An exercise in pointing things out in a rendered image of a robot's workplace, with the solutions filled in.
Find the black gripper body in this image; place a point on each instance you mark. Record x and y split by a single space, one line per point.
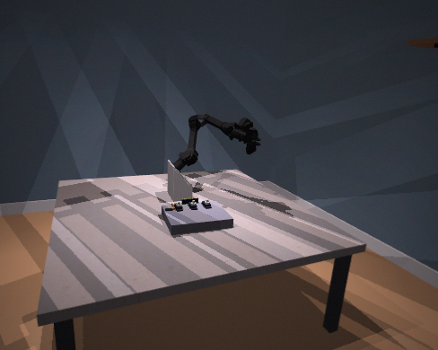
242 136

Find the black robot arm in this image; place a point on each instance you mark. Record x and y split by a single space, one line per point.
191 154

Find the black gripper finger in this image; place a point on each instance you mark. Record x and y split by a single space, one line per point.
251 135
254 143

